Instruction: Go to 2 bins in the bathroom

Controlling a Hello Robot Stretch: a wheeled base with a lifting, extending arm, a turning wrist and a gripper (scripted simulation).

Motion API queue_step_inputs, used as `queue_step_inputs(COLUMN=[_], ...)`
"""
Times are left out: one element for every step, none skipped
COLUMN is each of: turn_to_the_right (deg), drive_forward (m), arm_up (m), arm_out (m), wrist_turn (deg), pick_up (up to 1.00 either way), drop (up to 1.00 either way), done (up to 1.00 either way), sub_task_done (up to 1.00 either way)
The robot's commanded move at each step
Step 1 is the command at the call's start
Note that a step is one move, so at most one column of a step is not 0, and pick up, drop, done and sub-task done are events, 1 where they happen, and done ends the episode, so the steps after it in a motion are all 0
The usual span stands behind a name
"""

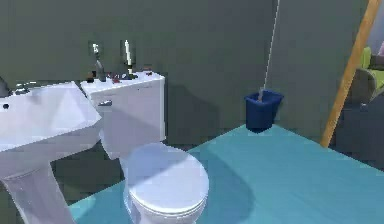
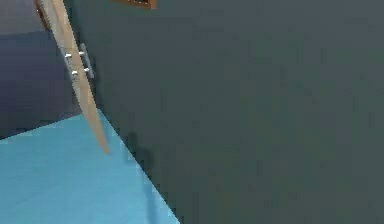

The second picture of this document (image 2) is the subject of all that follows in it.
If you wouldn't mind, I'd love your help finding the light wooden room door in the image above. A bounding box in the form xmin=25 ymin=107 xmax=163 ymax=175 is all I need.
xmin=34 ymin=0 xmax=112 ymax=155

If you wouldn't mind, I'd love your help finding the brown framed wall picture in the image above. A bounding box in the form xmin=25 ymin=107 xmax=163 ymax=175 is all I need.
xmin=111 ymin=0 xmax=157 ymax=10

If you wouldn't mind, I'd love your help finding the silver door handle bar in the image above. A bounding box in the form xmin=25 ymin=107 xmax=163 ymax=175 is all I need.
xmin=78 ymin=43 xmax=95 ymax=80

